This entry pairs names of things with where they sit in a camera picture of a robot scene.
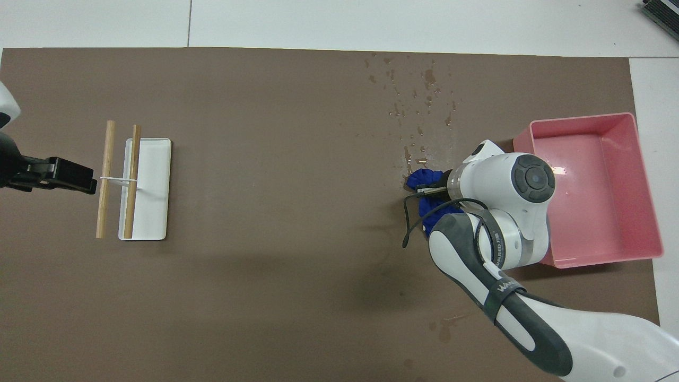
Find grey ribbed device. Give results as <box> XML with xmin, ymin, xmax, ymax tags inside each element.
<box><xmin>641</xmin><ymin>0</ymin><xmax>679</xmax><ymax>27</ymax></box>

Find pink plastic bin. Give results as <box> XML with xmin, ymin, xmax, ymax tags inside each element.
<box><xmin>512</xmin><ymin>112</ymin><xmax>665</xmax><ymax>270</ymax></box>

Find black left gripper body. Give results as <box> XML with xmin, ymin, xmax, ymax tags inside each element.
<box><xmin>0</xmin><ymin>131</ymin><xmax>33</xmax><ymax>190</ymax></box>

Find brown paper mat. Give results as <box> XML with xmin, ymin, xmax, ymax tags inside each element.
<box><xmin>0</xmin><ymin>47</ymin><xmax>668</xmax><ymax>382</ymax></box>

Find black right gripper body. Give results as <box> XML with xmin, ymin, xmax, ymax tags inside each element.
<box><xmin>415</xmin><ymin>170</ymin><xmax>456</xmax><ymax>201</ymax></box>

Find blue towel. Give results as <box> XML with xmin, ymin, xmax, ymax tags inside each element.
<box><xmin>406</xmin><ymin>169</ymin><xmax>465</xmax><ymax>238</ymax></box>

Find white towel rack wooden rods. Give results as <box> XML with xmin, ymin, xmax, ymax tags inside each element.
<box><xmin>95</xmin><ymin>120</ymin><xmax>172</xmax><ymax>241</ymax></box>

